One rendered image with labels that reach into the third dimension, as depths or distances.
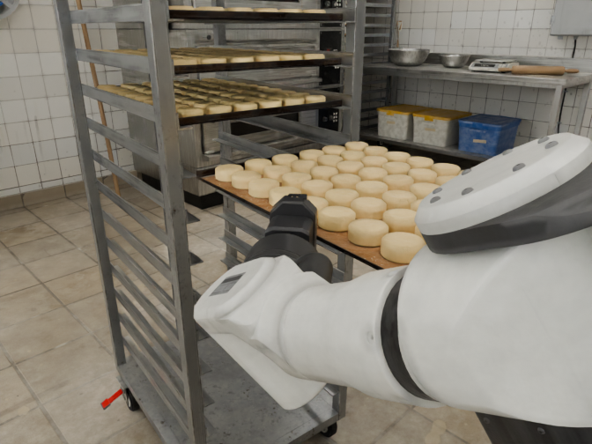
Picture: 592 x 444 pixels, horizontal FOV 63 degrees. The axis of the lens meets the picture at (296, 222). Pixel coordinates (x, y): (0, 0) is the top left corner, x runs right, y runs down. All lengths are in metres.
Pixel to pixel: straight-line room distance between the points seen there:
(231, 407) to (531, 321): 1.39
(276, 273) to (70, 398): 1.65
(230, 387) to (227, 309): 1.28
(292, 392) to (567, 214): 0.30
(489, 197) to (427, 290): 0.05
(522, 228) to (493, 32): 4.76
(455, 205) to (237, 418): 1.36
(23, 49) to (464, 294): 3.79
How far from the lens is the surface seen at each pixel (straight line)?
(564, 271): 0.20
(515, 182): 0.20
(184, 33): 3.25
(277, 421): 1.51
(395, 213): 0.65
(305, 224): 0.54
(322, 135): 1.21
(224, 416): 1.54
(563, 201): 0.18
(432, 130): 4.51
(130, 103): 1.11
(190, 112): 0.95
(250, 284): 0.35
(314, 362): 0.30
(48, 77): 3.95
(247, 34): 3.51
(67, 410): 1.92
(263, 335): 0.33
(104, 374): 2.02
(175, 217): 0.93
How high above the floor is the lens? 1.20
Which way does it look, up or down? 22 degrees down
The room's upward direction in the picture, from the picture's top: straight up
